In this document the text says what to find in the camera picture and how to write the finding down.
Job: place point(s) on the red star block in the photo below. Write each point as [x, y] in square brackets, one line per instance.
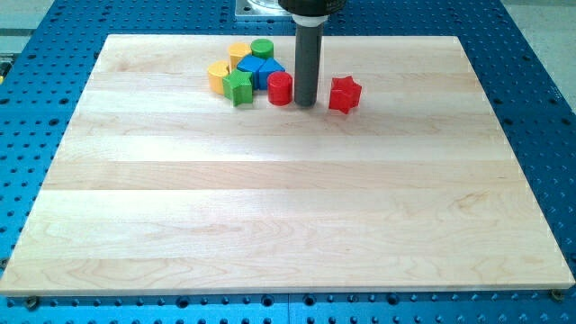
[344, 95]

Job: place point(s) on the black robot arm end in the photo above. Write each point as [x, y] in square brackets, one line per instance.
[312, 8]

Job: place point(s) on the green star block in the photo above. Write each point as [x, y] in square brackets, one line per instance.
[238, 87]

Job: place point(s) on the blue triangle block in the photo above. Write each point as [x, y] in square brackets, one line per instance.
[270, 66]

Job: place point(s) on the red cylinder block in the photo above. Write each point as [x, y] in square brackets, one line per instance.
[280, 88]

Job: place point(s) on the blue cube block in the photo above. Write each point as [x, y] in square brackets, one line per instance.
[254, 65]

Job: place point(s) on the light wooden board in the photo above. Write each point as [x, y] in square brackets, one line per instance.
[161, 186]

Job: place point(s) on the yellow half-round block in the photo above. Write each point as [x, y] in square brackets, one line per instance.
[216, 72]

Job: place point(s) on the green cylinder block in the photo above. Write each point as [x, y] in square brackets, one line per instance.
[262, 48]

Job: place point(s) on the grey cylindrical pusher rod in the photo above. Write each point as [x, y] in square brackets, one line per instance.
[308, 40]

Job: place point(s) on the left board clamp screw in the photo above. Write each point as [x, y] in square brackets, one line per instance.
[31, 303]

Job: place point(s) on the board clamp screw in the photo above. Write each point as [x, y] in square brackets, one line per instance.
[31, 303]
[556, 295]

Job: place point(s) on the right board clamp screw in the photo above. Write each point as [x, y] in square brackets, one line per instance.
[556, 295]

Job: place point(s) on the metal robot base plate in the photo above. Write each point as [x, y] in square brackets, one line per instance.
[259, 8]

